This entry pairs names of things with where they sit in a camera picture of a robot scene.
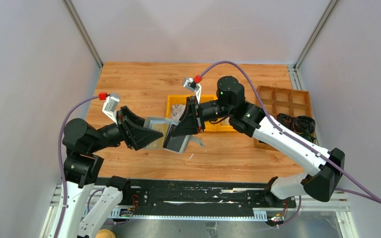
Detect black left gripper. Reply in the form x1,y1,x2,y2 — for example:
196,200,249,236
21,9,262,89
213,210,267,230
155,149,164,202
90,104,164,152

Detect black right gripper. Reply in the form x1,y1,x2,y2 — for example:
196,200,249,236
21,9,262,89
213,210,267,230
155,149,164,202
172,96,233,137

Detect gold credit card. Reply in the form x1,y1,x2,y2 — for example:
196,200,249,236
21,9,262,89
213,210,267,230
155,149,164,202
150,123,170,136

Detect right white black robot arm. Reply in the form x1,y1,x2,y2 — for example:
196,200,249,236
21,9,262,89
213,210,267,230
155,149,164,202
169,76,345,207

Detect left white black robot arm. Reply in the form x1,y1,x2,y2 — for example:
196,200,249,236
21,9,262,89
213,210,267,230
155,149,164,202
49,106,163,238

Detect cards in yellow bin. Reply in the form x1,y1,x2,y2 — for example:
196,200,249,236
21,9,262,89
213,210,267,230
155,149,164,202
170,104,186,120

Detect yellow plastic bin row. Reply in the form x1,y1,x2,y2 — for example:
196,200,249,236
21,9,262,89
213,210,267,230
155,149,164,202
166,95,237,132

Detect wooden compartment tray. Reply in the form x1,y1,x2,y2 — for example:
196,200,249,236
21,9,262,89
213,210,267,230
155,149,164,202
254,85,318,151

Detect green patterned rolled tie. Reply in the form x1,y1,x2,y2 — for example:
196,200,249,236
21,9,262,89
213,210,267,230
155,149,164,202
298,132,317,144

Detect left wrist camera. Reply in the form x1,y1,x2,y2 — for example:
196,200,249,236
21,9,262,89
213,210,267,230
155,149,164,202
102,93,120,124

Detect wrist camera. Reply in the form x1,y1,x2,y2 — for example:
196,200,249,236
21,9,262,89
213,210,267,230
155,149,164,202
102,93,120,124
182,77,202,103

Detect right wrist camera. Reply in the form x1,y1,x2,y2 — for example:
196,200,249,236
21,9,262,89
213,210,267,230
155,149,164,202
182,77,202,103

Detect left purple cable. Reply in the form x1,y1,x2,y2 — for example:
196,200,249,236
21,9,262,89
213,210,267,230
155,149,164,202
52,92,108,238

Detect purple cable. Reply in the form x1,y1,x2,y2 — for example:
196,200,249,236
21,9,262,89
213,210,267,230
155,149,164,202
193,60,381,227
52,92,108,238

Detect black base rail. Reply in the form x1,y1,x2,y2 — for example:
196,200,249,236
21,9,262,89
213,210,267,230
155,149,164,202
92,177,332,218

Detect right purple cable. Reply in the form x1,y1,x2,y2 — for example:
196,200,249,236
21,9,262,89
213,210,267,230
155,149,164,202
193,60,381,227

